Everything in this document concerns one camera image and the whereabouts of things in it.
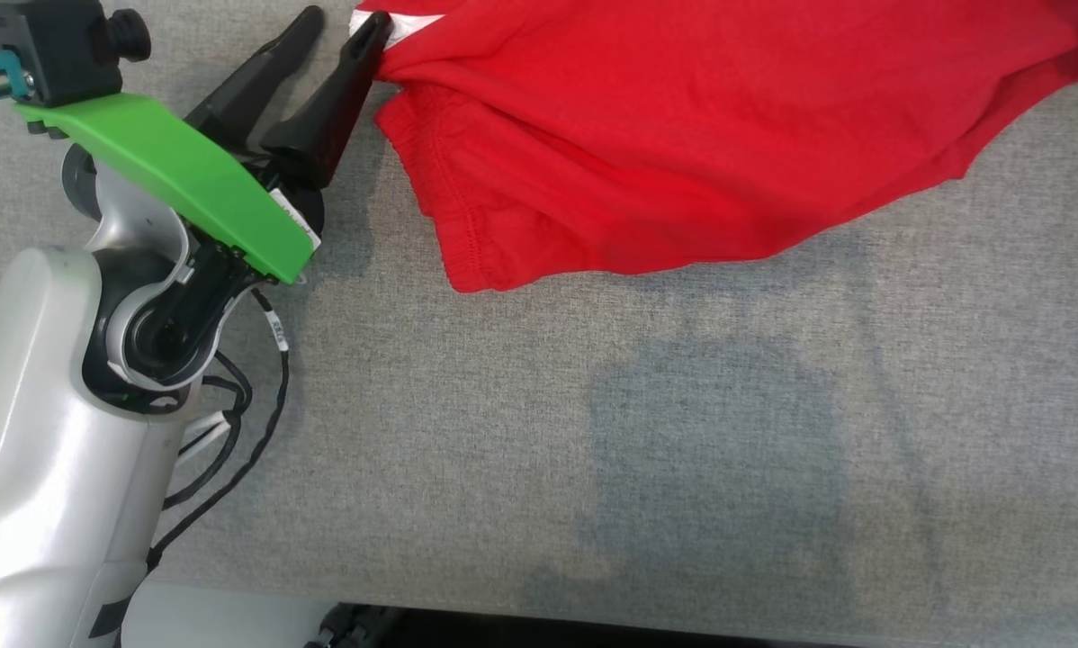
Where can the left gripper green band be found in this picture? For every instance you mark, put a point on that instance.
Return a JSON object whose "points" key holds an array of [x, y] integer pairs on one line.
{"points": [[188, 175]]}

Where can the red white sports jersey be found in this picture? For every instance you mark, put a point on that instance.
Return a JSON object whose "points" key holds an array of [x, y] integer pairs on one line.
{"points": [[665, 135]]}

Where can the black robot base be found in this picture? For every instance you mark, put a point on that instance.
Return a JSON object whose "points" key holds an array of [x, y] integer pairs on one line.
{"points": [[368, 630]]}

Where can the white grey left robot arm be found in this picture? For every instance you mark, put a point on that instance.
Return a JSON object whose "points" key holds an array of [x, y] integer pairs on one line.
{"points": [[35, 432]]}

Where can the grey fabric sofa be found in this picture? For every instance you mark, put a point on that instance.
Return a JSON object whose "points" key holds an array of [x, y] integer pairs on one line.
{"points": [[638, 432]]}

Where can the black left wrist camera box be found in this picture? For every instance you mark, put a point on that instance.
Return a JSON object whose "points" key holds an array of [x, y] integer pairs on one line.
{"points": [[53, 45]]}

